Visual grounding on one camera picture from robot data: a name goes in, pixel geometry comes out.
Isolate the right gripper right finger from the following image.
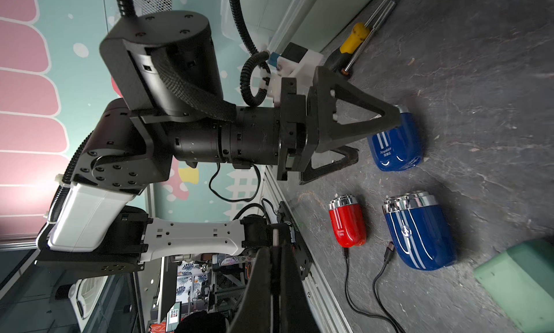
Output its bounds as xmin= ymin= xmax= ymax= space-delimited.
xmin=279 ymin=245 xmax=320 ymax=333

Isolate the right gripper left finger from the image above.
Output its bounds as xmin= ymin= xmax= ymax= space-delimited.
xmin=228 ymin=248 xmax=272 ymax=332

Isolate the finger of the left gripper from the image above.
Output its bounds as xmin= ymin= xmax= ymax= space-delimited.
xmin=307 ymin=66 xmax=401 ymax=153
xmin=300 ymin=146 xmax=359 ymax=185

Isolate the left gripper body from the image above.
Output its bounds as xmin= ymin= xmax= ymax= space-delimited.
xmin=277 ymin=78 xmax=318 ymax=181

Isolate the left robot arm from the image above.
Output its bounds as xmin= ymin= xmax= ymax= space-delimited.
xmin=36 ymin=0 xmax=401 ymax=278

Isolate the orange black screwdriver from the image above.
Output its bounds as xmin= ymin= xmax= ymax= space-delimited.
xmin=341 ymin=1 xmax=396 ymax=77

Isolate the yellow black screwdriver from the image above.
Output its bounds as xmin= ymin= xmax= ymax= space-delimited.
xmin=324 ymin=0 xmax=395 ymax=75

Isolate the middle green charger adapter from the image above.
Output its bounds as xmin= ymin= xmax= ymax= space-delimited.
xmin=473 ymin=239 xmax=553 ymax=332

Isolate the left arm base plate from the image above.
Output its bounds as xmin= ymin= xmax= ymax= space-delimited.
xmin=278 ymin=201 xmax=313 ymax=281

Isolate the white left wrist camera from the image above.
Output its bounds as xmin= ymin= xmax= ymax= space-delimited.
xmin=260 ymin=43 xmax=324 ymax=107

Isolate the long black charging cable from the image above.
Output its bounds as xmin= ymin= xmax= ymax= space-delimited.
xmin=341 ymin=246 xmax=392 ymax=330

